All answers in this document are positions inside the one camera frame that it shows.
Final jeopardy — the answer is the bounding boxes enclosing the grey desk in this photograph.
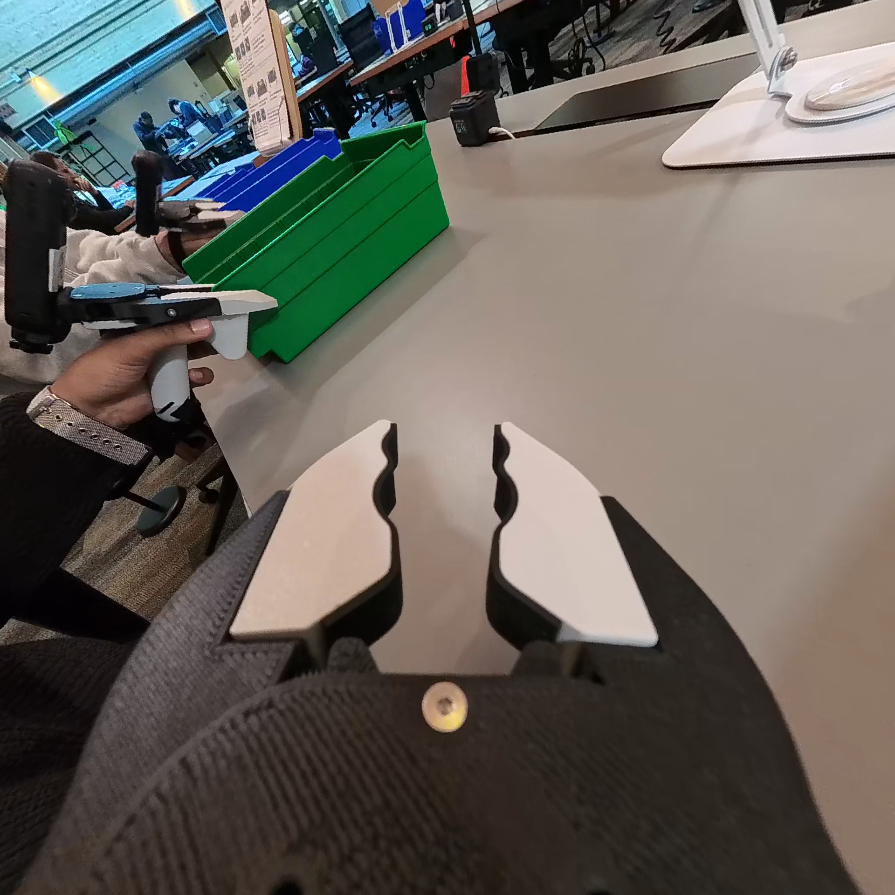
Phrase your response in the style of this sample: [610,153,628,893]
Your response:
[192,0,895,895]

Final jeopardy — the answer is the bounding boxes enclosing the black office chair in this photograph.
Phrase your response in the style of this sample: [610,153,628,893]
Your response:
[105,447,239,553]

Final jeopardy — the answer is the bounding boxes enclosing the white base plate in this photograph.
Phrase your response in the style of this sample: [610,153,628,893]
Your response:
[661,50,895,170]

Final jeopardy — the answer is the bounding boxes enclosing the green plastic bin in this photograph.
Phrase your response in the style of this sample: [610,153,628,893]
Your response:
[182,120,450,365]

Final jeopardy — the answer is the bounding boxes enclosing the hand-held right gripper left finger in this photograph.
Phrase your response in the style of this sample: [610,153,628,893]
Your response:
[229,420,404,675]

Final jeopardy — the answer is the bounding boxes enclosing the brown document board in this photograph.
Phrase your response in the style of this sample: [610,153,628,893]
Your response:
[220,0,303,158]

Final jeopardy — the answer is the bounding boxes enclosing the black charger box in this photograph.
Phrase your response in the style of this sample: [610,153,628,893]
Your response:
[449,96,502,146]

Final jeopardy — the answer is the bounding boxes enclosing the pale oval pad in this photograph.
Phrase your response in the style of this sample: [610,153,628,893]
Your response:
[804,73,895,113]

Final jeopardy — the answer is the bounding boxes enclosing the person's left hand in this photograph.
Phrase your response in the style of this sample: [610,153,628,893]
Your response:
[52,318,215,431]

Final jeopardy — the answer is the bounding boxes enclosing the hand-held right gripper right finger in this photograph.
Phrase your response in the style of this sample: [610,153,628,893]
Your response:
[486,421,660,672]

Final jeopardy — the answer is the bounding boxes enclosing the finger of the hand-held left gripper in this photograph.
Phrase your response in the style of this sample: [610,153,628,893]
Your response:
[208,289,279,362]

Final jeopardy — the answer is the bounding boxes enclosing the woven wristwatch band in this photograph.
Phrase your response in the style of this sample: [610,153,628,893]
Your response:
[27,386,151,466]

